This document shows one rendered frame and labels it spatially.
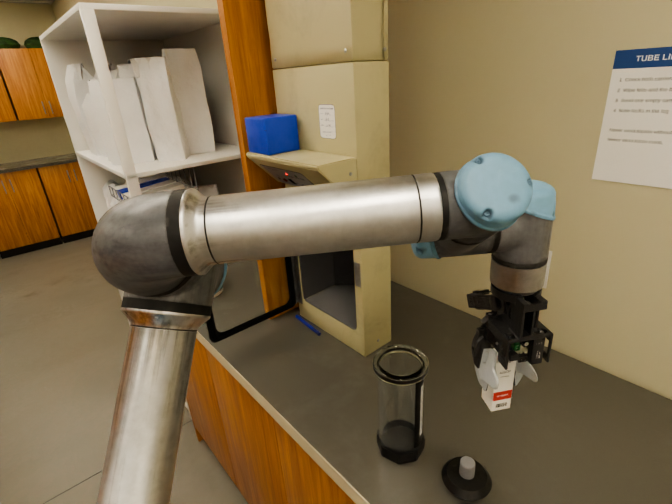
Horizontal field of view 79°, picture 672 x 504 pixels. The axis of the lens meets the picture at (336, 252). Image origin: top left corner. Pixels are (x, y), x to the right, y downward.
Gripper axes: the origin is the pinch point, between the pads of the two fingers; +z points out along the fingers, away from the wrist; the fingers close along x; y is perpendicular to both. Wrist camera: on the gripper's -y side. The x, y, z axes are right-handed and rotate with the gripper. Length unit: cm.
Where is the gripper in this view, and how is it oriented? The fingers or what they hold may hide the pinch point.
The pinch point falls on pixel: (498, 378)
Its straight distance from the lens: 79.7
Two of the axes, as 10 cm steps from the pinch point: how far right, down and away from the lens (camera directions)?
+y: 1.5, 3.9, -9.1
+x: 9.8, -1.4, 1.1
